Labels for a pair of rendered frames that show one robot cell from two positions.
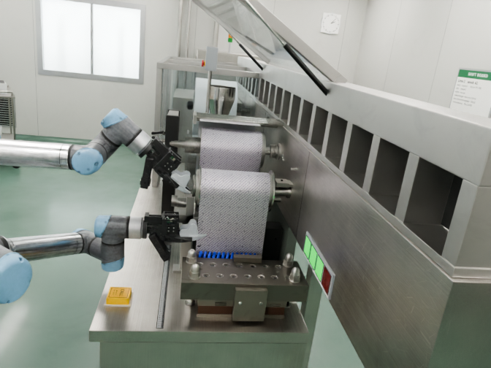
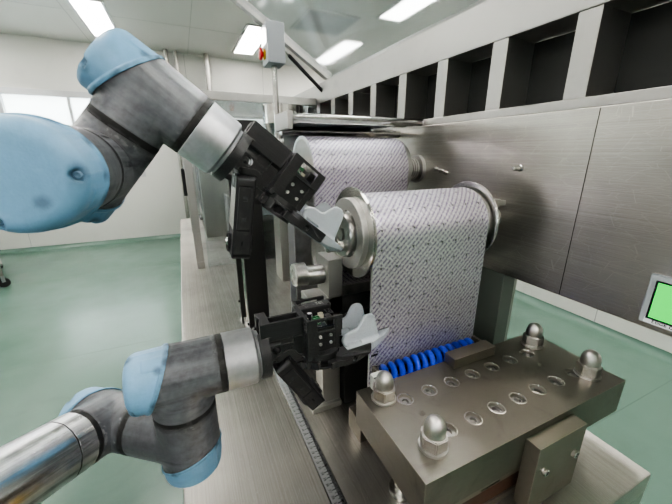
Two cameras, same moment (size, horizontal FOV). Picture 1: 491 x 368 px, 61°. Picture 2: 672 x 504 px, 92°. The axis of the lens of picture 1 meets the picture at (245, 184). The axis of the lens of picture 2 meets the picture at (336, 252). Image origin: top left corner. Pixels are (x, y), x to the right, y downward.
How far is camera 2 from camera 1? 99 cm
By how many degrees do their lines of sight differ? 15
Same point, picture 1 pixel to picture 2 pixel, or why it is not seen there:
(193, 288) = (450, 483)
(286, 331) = (620, 489)
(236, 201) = (437, 246)
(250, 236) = (458, 310)
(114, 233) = (189, 393)
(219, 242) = (409, 336)
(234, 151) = (368, 169)
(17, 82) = not seen: outside the picture
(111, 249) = (187, 434)
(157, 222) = (292, 331)
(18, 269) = not seen: outside the picture
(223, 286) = (506, 448)
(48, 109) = not seen: hidden behind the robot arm
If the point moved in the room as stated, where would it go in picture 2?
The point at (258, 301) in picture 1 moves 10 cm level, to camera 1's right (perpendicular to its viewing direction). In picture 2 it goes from (570, 452) to (623, 435)
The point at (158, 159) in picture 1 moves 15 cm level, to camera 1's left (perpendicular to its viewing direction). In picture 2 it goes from (268, 178) to (140, 181)
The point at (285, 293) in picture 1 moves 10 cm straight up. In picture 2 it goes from (594, 409) to (611, 352)
